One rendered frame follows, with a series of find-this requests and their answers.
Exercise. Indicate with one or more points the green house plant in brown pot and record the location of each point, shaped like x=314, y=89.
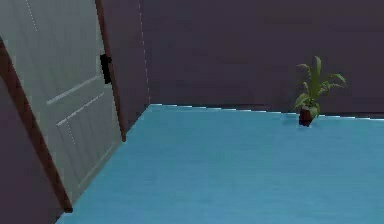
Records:
x=311, y=96

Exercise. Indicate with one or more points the pale grey room door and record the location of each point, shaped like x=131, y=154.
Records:
x=66, y=83

